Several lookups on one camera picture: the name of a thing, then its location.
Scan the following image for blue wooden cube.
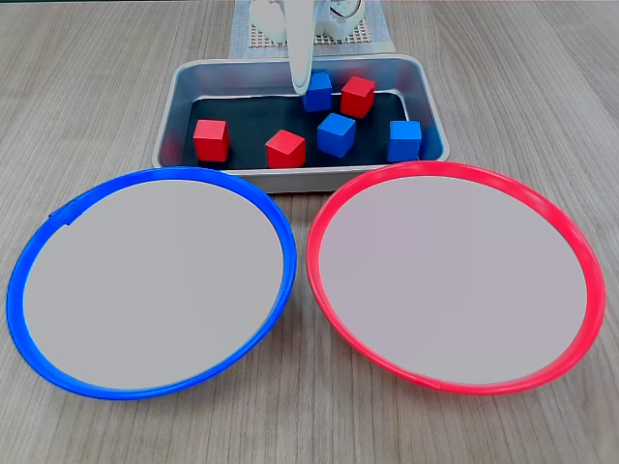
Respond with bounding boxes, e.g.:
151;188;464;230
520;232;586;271
303;71;334;113
386;120;423;163
316;112;358;159

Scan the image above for red wooden cube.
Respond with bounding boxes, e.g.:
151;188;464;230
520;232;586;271
192;119;230;162
264;129;308;169
339;75;377;120

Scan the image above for black tray liner mat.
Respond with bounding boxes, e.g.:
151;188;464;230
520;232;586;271
181;90;412;170

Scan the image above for silver metal tray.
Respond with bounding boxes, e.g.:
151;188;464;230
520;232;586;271
152;53;451;194

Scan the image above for white mesh mat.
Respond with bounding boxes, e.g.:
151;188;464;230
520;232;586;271
248;21;374;49

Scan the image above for translucent tape sheet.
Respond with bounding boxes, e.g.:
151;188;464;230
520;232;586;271
228;0;397;62

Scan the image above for blue-rimmed white dish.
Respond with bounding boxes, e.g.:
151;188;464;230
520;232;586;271
5;165;298;401

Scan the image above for red-rimmed white dish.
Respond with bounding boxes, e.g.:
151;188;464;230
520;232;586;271
305;160;607;396

